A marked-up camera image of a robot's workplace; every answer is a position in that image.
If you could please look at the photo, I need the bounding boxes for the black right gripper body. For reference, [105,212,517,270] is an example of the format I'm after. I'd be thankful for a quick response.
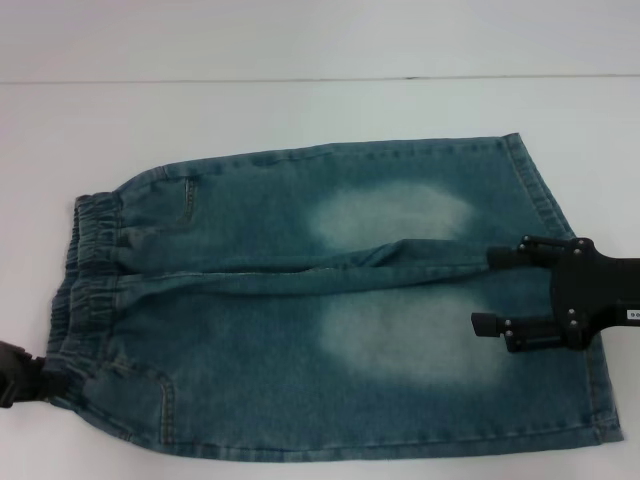
[548,237,640,354]

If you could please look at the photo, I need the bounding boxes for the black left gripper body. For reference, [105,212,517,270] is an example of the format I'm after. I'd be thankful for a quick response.
[0,340,40,409]

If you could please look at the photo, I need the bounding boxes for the blue denim shorts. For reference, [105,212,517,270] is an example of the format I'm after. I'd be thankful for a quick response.
[44,132,626,449]

